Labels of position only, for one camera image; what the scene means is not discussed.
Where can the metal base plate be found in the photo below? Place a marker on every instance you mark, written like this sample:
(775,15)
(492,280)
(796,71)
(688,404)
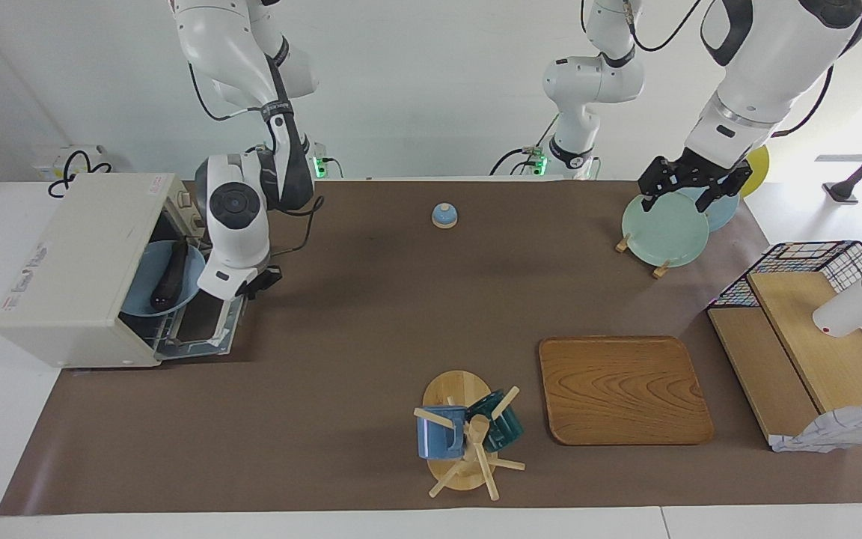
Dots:
(225,333)

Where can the white power strip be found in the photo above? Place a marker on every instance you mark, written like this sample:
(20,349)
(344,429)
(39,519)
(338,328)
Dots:
(46,161)

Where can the white cup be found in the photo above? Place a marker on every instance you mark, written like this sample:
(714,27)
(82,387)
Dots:
(850,307)

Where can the yellow plate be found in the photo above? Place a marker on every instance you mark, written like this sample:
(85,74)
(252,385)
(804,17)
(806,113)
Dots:
(761,171)

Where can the pale green plate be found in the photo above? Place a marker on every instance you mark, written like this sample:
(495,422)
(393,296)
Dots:
(663,232)

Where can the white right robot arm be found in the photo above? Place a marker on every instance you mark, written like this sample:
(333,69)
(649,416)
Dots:
(233,224)

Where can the blue ceramic mug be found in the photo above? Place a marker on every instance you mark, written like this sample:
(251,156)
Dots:
(435,438)

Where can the light blue plate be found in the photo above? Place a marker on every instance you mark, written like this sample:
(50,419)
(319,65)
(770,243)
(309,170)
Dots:
(143,288)
(724,215)

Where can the wooden serving tray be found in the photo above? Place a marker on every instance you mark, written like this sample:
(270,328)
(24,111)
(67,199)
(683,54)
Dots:
(625,389)

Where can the wooden plate rack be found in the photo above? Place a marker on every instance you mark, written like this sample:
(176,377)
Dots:
(622,243)

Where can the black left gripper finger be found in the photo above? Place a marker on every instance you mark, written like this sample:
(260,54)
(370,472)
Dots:
(647,202)
(709,199)

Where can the cream toaster oven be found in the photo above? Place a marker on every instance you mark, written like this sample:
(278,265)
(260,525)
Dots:
(72,269)

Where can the dark green ceramic mug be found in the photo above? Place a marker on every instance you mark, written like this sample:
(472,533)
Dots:
(507,430)

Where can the wooden mug tree stand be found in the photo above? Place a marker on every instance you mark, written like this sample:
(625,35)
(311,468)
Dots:
(453,389)

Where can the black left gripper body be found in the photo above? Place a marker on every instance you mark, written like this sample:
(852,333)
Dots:
(693,172)

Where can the small blue call bell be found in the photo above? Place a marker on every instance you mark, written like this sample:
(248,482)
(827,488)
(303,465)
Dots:
(444,217)

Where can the brown table mat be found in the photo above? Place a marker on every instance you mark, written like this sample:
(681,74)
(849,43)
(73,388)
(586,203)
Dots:
(326,389)

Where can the wooden step shelf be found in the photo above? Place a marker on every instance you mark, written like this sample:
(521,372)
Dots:
(812,352)

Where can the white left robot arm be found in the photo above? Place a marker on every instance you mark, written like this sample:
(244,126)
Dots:
(775,52)

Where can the dark purple eggplant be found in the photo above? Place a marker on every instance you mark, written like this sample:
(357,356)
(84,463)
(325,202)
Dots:
(169,281)

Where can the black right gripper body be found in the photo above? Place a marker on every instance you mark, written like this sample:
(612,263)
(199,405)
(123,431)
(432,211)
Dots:
(263,278)

